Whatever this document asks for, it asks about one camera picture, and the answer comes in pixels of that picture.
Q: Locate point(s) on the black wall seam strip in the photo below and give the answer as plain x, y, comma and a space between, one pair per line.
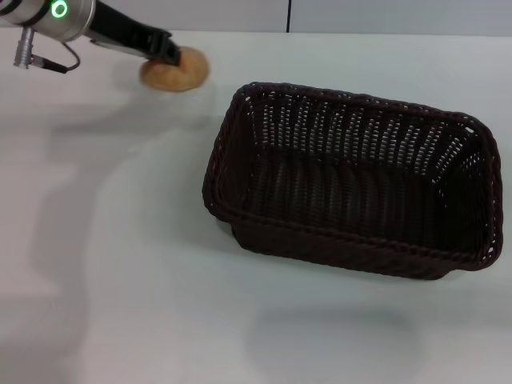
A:
288, 16

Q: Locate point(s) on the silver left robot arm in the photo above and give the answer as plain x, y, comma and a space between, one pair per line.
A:
44, 18

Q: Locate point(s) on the dark brown wicker basket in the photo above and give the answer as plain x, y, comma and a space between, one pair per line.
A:
352, 192

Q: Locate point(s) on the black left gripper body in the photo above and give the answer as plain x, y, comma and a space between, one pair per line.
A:
128, 34

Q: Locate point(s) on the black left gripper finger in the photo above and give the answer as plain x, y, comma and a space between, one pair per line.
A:
173, 54

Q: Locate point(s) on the orange striped bread roll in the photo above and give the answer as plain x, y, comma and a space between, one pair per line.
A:
188, 74

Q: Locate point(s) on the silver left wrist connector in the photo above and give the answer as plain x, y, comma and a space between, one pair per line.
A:
23, 48

